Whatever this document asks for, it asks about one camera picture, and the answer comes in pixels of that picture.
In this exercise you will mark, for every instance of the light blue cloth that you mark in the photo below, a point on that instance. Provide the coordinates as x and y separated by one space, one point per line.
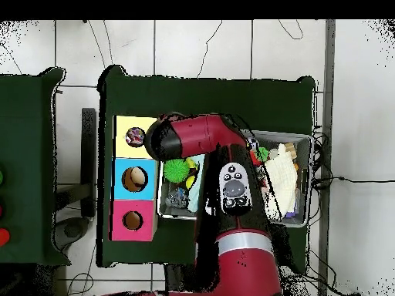
196 197

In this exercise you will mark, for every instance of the multicolour spotted cloth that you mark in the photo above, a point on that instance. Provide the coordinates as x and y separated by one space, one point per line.
135 137

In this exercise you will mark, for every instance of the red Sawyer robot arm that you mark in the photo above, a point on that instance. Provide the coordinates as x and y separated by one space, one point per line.
200 135

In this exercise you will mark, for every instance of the clear mesh bin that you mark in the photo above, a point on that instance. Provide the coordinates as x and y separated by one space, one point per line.
172 212

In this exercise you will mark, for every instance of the wooden box with three holes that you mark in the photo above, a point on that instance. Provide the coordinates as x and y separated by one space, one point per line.
135 212

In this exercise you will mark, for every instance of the yellow ball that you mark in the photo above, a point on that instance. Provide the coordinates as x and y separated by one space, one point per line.
190 182

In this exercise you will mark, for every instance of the green spiky ball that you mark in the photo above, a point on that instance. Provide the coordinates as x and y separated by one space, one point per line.
176 170

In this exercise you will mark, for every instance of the dark green table cloth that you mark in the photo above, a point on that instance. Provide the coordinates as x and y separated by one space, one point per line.
24 154
216 95

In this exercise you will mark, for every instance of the cream white cloth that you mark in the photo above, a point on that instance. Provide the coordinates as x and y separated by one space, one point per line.
282 178

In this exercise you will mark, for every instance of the black flat stand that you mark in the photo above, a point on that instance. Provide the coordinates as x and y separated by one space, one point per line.
89 154

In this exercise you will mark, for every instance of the grey round base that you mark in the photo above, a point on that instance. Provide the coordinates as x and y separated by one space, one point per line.
71 231

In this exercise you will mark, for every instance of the red round object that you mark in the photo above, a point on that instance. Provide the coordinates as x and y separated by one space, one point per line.
3 237

